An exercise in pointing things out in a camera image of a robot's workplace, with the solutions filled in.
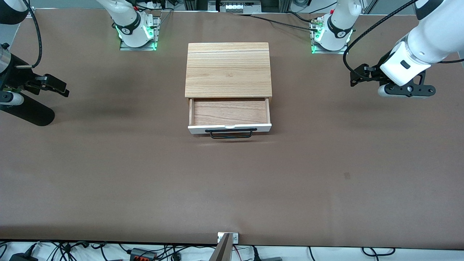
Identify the wooden drawer with black handle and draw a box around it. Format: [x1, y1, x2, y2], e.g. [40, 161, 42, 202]
[187, 97, 272, 139]

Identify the black ribbed vase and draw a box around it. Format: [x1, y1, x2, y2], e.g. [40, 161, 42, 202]
[0, 92, 55, 127]

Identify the light wooden cabinet box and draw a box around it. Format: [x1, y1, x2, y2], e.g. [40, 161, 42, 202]
[185, 42, 273, 99]

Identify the white power strip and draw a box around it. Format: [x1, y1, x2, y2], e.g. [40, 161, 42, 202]
[217, 0, 251, 14]

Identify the black and red connector block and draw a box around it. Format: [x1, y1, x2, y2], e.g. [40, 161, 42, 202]
[130, 248, 157, 261]

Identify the black plug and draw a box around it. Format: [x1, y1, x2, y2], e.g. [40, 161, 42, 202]
[252, 246, 283, 261]

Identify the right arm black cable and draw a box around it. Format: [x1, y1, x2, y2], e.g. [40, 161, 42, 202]
[16, 0, 43, 69]

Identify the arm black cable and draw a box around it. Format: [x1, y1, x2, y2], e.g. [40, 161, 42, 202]
[16, 0, 43, 69]
[343, 0, 421, 79]

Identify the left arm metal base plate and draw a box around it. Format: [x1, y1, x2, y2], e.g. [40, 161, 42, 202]
[311, 18, 349, 55]

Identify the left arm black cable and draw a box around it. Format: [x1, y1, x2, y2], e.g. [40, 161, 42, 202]
[343, 0, 421, 79]

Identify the short black table cable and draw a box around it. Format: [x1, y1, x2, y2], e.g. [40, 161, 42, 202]
[286, 11, 319, 24]

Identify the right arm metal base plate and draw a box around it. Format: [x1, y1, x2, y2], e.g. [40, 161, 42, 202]
[119, 16, 161, 51]

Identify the long black table cable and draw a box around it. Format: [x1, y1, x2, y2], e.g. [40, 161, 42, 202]
[232, 13, 321, 32]

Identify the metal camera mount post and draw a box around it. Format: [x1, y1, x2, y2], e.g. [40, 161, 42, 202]
[210, 232, 240, 261]

